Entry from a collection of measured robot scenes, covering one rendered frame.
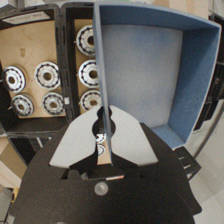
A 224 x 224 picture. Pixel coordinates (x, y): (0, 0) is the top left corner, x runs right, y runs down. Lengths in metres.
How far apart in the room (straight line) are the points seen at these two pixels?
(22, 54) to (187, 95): 0.50
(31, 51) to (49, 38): 0.08
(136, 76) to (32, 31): 0.39
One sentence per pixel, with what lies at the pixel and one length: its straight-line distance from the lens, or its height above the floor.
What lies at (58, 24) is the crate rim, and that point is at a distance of 0.33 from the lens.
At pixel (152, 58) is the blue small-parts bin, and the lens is 0.18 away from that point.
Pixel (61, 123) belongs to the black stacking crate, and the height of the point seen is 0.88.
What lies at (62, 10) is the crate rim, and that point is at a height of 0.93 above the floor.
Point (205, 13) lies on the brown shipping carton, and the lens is 0.64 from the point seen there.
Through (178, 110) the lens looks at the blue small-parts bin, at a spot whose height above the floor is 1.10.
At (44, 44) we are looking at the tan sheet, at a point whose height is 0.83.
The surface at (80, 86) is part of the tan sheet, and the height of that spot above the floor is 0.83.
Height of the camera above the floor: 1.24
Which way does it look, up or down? 58 degrees down
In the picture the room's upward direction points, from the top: 160 degrees clockwise
